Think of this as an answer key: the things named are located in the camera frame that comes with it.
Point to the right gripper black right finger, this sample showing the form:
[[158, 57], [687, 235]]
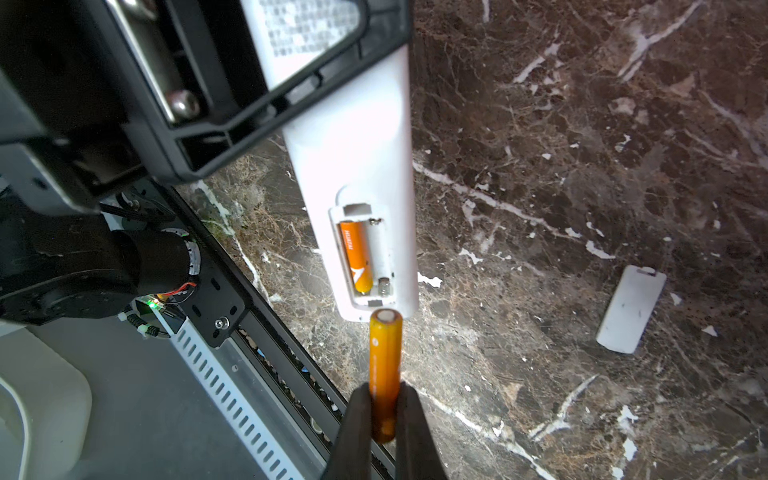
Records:
[[417, 457]]

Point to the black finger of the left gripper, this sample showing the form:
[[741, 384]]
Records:
[[201, 82]]

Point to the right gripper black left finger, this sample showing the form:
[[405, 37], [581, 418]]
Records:
[[351, 453]]

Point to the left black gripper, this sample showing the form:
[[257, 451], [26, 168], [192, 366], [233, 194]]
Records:
[[63, 148]]

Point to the orange battery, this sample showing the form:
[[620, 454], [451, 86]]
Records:
[[353, 236], [385, 353]]

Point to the white remote control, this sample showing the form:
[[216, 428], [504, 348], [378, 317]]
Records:
[[342, 68]]

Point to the white battery compartment cover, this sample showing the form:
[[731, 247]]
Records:
[[630, 309]]

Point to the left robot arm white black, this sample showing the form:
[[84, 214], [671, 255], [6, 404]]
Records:
[[86, 266]]

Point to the white slotted cable duct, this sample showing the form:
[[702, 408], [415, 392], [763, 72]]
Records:
[[252, 408]]

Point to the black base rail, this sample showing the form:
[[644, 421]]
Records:
[[222, 304]]

